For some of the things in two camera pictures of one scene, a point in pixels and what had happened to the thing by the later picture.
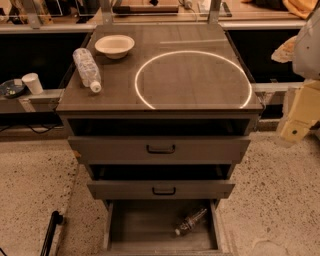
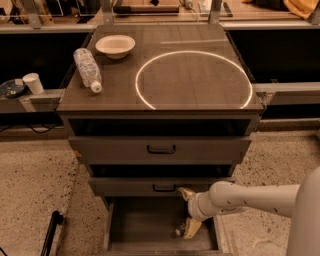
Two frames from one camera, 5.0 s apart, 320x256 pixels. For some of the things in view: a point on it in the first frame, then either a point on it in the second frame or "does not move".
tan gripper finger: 295,130 -> 192,226
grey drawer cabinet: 161,114 does not move
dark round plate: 13,91 does not move
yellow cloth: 300,8 does not move
